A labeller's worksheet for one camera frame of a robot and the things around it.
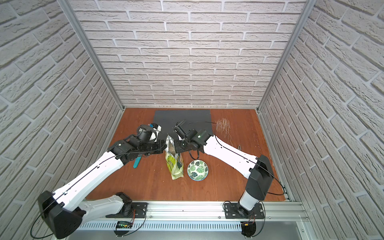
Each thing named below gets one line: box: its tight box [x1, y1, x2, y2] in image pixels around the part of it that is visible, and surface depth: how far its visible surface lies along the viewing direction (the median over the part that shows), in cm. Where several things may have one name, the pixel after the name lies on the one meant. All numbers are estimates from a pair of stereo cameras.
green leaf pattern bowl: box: [187, 159, 209, 182], surface depth 87 cm
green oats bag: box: [165, 134, 184, 180], surface depth 78 cm
